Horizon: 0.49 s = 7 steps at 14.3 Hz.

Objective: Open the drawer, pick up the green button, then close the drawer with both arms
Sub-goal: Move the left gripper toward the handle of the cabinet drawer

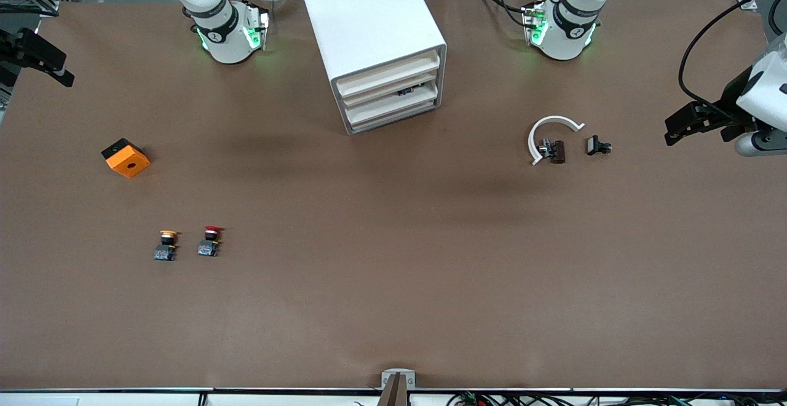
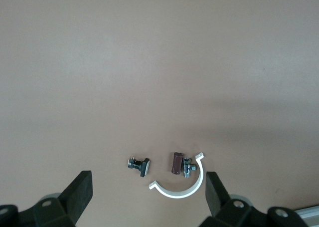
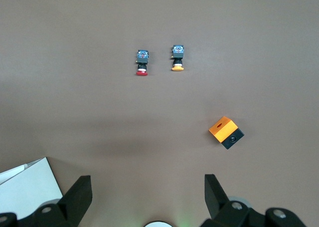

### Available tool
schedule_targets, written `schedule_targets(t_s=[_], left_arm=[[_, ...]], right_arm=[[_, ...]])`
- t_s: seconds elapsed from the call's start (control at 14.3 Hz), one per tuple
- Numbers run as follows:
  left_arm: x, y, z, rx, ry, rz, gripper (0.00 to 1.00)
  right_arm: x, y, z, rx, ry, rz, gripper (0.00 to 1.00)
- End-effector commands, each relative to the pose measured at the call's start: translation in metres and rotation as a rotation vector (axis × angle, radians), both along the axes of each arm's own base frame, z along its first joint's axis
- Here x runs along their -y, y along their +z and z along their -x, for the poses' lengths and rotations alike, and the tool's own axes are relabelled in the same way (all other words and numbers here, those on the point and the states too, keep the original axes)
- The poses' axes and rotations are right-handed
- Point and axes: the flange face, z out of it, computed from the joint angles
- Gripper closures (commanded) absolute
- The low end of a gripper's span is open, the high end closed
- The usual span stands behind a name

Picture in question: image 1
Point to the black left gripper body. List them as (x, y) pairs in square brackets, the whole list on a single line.
[(731, 100)]

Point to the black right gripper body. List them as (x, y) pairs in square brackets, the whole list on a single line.
[(13, 50)]

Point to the white plastic tray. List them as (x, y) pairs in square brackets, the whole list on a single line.
[(393, 105)]

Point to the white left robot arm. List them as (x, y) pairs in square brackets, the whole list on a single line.
[(565, 31)]

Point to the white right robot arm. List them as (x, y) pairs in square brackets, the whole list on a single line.
[(224, 37)]

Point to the yellow push button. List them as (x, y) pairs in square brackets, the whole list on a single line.
[(166, 245)]

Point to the red push button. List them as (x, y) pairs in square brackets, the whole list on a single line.
[(210, 241)]

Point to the black small component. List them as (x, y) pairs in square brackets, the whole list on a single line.
[(595, 145)]

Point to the orange box with hole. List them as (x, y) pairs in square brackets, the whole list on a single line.
[(127, 160)]

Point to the white curved plastic part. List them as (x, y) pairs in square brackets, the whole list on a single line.
[(556, 120)]

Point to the dark brown small component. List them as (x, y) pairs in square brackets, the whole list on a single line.
[(557, 151)]

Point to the grey metal bracket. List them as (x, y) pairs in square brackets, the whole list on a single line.
[(398, 373)]

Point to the brown mount post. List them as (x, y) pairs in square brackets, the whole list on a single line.
[(393, 394)]

